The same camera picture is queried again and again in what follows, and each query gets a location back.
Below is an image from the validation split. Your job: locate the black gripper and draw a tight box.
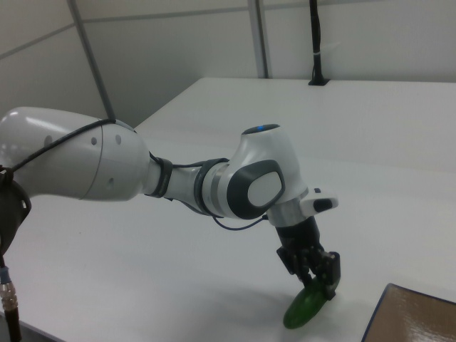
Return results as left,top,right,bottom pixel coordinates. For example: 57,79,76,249
275,216,341,301

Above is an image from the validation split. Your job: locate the brown square ceramic plate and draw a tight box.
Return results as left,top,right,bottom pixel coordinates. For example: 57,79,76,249
360,283,456,342

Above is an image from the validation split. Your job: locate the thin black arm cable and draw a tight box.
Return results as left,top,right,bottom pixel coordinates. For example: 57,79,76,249
0,118,269,232

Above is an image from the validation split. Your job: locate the black pole with base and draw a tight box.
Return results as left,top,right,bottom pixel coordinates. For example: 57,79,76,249
308,0,331,88

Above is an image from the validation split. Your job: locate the black plug with metal collar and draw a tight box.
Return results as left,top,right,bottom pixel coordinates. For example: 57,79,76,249
0,165,32,342

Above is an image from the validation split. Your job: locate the green cucumber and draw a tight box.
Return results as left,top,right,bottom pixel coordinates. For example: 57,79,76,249
282,276,333,331

